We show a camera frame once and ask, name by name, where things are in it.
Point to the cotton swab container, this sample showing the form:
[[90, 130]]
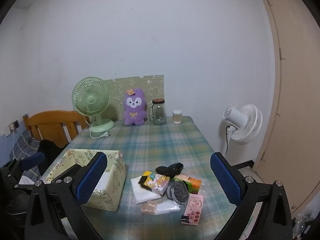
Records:
[[177, 117]]

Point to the glass jar mug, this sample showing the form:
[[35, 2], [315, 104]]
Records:
[[159, 115]]

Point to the green patterned board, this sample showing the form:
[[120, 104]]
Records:
[[150, 87]]

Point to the green orange tissue pack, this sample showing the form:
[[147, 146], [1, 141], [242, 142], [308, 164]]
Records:
[[192, 183]]

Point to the wooden chair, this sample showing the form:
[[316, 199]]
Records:
[[50, 122]]

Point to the beige door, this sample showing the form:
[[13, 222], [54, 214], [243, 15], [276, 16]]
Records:
[[300, 105]]

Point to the black cloth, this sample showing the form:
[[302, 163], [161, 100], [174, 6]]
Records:
[[172, 168]]

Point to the white tissue pack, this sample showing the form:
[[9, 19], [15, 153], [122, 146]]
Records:
[[167, 208]]

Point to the white standing fan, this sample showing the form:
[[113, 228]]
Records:
[[236, 120]]

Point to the clear plastic packaging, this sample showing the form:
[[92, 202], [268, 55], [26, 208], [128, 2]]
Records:
[[203, 187]]

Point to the plastic bags pile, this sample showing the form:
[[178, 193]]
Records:
[[305, 222]]

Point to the cartoon print tissue pack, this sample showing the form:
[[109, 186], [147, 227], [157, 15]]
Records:
[[156, 181]]

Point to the purple plush toy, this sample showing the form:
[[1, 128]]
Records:
[[135, 110]]

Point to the blue plaid bedding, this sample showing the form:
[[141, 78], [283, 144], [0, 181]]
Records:
[[23, 142]]

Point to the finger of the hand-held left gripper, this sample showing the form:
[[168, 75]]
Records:
[[32, 160]]

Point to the white cloth bag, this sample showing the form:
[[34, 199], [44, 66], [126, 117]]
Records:
[[145, 192]]

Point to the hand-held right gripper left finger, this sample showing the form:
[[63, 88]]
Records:
[[91, 178]]

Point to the plaid tablecloth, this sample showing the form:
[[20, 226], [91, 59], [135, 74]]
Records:
[[155, 142]]

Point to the green desk fan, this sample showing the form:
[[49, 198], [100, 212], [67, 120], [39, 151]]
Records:
[[90, 98]]

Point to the yellow patterned storage box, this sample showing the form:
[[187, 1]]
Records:
[[112, 180]]

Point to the beige cloth pack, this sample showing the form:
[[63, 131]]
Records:
[[148, 207]]

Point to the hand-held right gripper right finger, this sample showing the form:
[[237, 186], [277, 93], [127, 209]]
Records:
[[226, 180]]

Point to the pink face mask packet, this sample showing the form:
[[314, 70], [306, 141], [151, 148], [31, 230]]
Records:
[[193, 207]]

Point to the black garment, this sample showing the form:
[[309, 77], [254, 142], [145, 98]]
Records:
[[50, 150]]

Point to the wall socket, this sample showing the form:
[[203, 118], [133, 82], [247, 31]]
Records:
[[14, 125]]

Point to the grey cloth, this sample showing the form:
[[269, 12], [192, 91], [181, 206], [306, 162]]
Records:
[[180, 191]]

